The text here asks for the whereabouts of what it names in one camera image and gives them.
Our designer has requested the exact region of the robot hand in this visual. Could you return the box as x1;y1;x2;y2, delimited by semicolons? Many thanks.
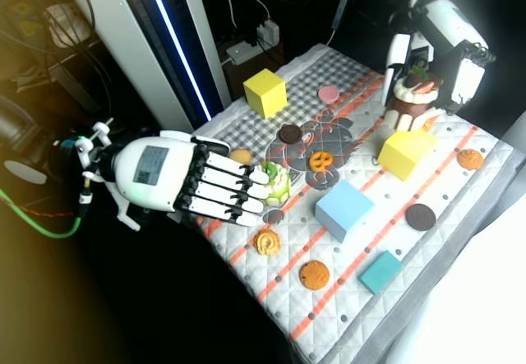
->
107;129;271;233
382;0;497;115

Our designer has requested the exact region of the green white cupcake toy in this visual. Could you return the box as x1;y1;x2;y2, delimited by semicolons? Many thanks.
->
259;160;293;208

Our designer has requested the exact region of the yellow cube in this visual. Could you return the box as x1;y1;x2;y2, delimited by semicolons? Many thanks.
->
242;67;288;120
377;128;440;182

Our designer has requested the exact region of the blue foam block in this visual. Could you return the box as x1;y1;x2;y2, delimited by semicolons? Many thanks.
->
314;179;376;244

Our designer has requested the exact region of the plain tan round cookie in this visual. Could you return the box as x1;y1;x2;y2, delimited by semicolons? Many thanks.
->
228;148;254;166

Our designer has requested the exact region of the white round disc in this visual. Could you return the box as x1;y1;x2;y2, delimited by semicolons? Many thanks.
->
3;160;48;185

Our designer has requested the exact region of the yellow swirl butter cookie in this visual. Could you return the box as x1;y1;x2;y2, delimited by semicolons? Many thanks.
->
252;228;283;256

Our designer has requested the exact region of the brown chocolate chip cookie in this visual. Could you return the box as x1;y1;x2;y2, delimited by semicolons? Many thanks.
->
457;148;485;172
298;260;331;291

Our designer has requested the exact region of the dark chocolate sandwich cookie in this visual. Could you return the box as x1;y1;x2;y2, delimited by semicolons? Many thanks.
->
404;202;437;233
278;123;304;145

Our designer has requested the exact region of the pink macaron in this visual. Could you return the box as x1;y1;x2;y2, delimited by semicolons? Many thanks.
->
317;85;341;104

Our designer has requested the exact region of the white power strip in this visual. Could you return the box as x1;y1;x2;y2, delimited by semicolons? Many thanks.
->
225;41;264;66

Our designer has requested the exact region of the white column with blue light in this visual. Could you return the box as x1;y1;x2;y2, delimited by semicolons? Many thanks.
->
55;0;231;133

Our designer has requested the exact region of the orange pretzel cookie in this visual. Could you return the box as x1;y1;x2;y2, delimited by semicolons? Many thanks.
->
307;150;335;173

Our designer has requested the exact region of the white power adapter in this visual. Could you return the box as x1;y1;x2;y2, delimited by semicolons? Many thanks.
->
256;17;281;47

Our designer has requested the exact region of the teal block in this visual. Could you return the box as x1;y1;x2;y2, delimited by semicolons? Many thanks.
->
358;250;404;295

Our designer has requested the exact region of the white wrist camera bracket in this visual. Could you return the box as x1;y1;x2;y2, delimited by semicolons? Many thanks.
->
75;117;114;187

